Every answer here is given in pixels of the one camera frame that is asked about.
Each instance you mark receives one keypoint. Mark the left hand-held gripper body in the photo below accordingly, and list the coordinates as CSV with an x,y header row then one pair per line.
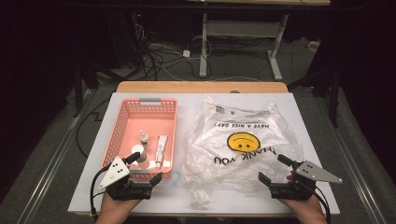
x,y
124,189

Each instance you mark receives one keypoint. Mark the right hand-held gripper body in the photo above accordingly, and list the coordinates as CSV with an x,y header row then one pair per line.
x,y
299,188

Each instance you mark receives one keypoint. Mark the white-capped small jar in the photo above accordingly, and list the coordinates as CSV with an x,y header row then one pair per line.
x,y
139,153

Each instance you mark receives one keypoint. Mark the clear plastic bag smiley print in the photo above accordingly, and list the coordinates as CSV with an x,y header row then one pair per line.
x,y
243,168

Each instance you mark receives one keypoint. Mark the white ointment tube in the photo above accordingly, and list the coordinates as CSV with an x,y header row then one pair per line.
x,y
161,149

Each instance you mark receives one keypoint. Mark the pink plastic basket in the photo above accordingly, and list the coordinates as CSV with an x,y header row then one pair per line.
x,y
149,124

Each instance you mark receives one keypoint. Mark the person's left hand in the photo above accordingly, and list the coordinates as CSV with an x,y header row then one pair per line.
x,y
116,206

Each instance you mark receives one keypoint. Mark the person's right hand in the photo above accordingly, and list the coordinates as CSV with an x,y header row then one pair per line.
x,y
306,207

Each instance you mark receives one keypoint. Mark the black stand leg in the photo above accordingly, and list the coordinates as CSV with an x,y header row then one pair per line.
x,y
77,93
334,99

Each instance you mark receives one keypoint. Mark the white board sheet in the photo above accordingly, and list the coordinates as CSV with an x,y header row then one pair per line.
x,y
193,102

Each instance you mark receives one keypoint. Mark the white power adapter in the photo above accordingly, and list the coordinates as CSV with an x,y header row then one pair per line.
x,y
186,53

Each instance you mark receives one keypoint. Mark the small white box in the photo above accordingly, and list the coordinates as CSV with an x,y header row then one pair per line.
x,y
313,46

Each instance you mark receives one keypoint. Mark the metal floor rail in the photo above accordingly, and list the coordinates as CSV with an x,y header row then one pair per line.
x,y
358,180
49,168

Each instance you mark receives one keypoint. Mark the white metal desk frame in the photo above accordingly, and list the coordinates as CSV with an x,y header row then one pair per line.
x,y
243,28

